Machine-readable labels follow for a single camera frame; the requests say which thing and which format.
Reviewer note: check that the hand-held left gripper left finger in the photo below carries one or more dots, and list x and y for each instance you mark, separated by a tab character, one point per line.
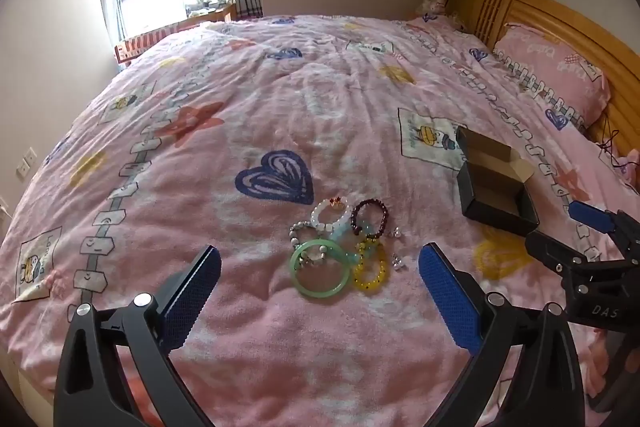
192	297

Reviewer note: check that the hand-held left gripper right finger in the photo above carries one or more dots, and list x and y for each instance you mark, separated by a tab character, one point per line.
450	302

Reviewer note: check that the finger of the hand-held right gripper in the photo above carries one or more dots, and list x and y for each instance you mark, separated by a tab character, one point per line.
590	214
550	252

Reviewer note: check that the black cardboard box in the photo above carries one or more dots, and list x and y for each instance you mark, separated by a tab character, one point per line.
495	197

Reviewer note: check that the green jade bangle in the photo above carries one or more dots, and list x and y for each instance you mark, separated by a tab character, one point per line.
295	274

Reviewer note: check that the small silver earring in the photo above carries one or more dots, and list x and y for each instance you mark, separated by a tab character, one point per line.
397	232
398	262

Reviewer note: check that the pink pillow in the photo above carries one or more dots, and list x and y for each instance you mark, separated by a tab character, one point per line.
550	62

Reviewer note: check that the wooden headboard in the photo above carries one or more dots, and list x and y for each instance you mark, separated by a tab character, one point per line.
530	7

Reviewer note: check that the pink printed blanket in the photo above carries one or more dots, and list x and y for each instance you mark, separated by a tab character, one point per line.
300	107

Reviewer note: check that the red striped cloth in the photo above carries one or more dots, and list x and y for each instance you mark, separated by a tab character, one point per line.
145	39

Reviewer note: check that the wooden desk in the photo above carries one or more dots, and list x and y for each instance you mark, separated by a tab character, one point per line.
210	14

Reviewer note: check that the white wall socket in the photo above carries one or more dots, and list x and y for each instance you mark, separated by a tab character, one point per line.
26	162

